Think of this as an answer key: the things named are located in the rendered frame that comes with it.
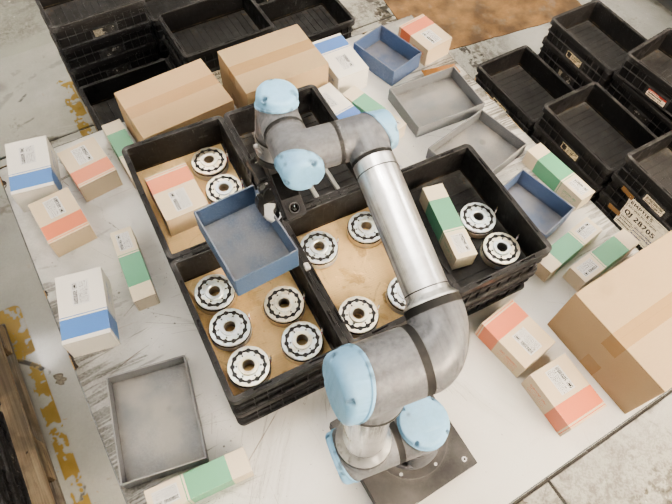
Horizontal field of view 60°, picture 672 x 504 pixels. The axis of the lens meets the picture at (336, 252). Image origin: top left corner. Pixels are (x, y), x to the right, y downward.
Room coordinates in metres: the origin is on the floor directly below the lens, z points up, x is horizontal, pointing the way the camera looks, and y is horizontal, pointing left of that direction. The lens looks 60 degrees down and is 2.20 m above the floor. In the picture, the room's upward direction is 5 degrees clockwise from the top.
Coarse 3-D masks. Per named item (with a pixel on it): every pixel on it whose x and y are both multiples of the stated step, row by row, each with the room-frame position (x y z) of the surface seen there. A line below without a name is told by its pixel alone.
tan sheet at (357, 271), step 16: (368, 208) 0.95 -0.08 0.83; (336, 224) 0.89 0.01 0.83; (336, 240) 0.84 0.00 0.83; (352, 256) 0.79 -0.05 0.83; (368, 256) 0.80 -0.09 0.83; (384, 256) 0.80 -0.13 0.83; (320, 272) 0.73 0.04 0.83; (336, 272) 0.74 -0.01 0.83; (352, 272) 0.74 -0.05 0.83; (368, 272) 0.75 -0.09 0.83; (384, 272) 0.75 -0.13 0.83; (336, 288) 0.69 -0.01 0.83; (352, 288) 0.69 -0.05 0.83; (368, 288) 0.70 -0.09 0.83; (384, 288) 0.70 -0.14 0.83; (336, 304) 0.64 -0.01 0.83; (384, 304) 0.66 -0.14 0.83; (384, 320) 0.61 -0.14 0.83
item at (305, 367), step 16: (192, 256) 0.69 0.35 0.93; (176, 272) 0.64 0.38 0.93; (304, 272) 0.68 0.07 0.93; (192, 304) 0.56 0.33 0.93; (320, 304) 0.59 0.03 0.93; (208, 352) 0.45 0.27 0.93; (304, 368) 0.43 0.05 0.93; (224, 384) 0.38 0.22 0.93; (272, 384) 0.39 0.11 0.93; (240, 400) 0.35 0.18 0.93
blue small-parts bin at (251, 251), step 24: (240, 192) 0.75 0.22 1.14; (216, 216) 0.71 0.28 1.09; (240, 216) 0.73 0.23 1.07; (216, 240) 0.66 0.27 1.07; (240, 240) 0.67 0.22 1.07; (264, 240) 0.67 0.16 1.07; (288, 240) 0.64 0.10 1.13; (240, 264) 0.61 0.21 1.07; (264, 264) 0.61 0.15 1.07; (288, 264) 0.60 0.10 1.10; (240, 288) 0.53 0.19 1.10
